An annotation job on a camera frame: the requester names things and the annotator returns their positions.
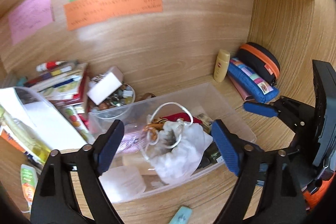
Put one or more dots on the black pouch with orange zipper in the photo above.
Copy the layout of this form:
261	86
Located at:
258	60

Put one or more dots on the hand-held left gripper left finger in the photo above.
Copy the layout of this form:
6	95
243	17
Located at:
110	146

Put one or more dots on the red and white tube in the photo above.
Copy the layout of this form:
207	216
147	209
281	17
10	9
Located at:
48	65

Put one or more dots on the light blue small item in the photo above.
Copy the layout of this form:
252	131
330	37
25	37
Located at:
181	216

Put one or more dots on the gold ornament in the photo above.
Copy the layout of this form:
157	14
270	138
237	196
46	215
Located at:
153	132

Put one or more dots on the dark green labelled bottle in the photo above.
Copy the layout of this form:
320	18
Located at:
212	154

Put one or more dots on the pink notebook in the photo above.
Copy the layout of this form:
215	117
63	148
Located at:
241	91

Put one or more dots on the orange paper note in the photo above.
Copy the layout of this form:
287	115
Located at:
113	7

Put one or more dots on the orange box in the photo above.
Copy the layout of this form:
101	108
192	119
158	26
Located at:
10	141

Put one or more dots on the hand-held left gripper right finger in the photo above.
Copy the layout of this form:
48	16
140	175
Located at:
225	148

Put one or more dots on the white rectangular box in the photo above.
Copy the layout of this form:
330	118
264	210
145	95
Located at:
105	86

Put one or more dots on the white folded paper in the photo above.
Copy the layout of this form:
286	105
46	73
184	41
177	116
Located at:
52	119

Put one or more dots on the pink paper note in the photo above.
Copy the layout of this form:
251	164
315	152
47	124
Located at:
30	16

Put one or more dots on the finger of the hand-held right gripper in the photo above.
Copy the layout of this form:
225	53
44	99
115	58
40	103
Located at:
260	108

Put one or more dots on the white bottle with orange cap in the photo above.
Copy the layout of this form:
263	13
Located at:
29	182

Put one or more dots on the white ceramic bowl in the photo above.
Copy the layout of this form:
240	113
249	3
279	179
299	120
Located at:
123	98

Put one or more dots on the wooden desktop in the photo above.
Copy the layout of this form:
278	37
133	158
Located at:
204	197

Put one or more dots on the stack of colourful packets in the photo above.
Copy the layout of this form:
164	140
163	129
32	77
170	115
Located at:
65	87

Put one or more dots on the clear plastic storage bin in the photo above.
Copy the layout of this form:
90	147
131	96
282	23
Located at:
231	119

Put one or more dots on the red cloth pouch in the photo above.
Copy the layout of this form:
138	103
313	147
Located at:
181	117

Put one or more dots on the small beige bottle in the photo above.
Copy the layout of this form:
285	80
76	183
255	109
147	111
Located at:
221	66

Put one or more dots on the blue pencil case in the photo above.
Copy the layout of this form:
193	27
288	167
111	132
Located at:
252	82

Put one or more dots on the clear plastic box beige content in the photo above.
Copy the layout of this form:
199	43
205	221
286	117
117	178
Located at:
136	162

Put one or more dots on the yellow spray bottle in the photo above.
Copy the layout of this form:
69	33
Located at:
21	132

